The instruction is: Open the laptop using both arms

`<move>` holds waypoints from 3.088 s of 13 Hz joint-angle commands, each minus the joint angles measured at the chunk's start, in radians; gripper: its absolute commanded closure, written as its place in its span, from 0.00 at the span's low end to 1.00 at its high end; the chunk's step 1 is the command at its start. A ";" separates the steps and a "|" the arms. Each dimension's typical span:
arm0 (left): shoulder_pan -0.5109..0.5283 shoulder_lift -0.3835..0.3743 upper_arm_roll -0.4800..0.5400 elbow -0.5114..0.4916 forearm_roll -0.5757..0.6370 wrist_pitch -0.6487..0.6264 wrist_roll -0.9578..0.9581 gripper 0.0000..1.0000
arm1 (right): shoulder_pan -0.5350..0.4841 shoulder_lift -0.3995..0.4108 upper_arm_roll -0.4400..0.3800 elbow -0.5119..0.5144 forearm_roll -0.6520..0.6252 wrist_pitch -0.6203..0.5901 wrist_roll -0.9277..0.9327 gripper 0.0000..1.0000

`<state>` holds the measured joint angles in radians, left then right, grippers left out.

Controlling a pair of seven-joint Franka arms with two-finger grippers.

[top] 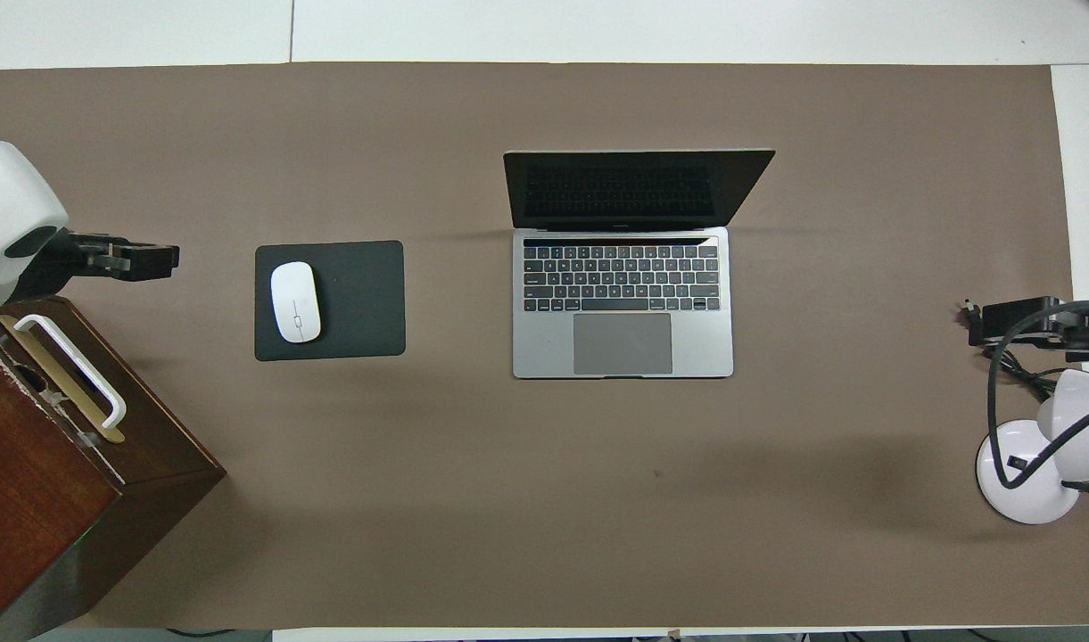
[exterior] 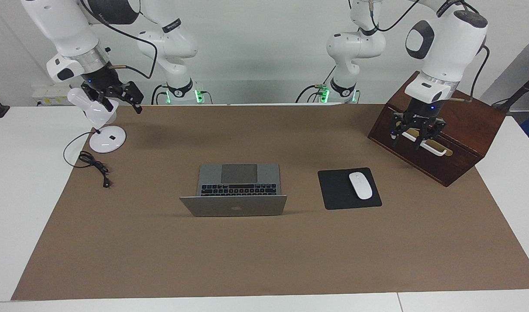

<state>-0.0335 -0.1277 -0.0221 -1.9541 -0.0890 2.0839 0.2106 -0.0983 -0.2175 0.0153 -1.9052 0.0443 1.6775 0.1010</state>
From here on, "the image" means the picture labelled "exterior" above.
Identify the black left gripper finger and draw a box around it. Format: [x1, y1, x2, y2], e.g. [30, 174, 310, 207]
[390, 113, 406, 147]
[415, 121, 446, 150]

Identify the black mouse pad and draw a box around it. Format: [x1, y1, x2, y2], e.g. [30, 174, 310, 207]
[318, 167, 383, 211]

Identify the black stand pole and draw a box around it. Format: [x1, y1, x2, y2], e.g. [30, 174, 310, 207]
[492, 69, 529, 114]

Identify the dark brown wooden box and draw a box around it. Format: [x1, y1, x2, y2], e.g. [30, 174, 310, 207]
[367, 71, 506, 187]

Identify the black base cable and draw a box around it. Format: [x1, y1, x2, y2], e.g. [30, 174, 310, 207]
[150, 84, 169, 105]
[295, 65, 336, 104]

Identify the white desk lamp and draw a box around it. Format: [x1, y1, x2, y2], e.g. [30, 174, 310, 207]
[67, 88, 127, 153]

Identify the silver laptop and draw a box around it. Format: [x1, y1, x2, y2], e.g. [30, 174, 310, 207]
[180, 163, 288, 218]

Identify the white computer mouse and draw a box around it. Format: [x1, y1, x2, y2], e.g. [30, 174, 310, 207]
[349, 172, 373, 200]

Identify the white box handle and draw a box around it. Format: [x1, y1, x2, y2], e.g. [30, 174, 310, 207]
[399, 129, 448, 156]

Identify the brown table mat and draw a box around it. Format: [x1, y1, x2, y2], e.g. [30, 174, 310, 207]
[11, 103, 529, 301]

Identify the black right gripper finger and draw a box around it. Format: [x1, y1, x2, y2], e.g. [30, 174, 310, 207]
[81, 83, 114, 113]
[123, 81, 145, 114]

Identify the white wall power strip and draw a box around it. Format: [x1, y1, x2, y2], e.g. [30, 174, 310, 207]
[32, 85, 72, 107]

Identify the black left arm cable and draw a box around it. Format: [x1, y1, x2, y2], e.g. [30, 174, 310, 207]
[370, 0, 490, 103]

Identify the brass handle plate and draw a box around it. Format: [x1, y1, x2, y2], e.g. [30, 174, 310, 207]
[396, 121, 454, 157]

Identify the black lamp power cord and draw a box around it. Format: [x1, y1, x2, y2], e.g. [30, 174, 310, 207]
[63, 131, 112, 189]

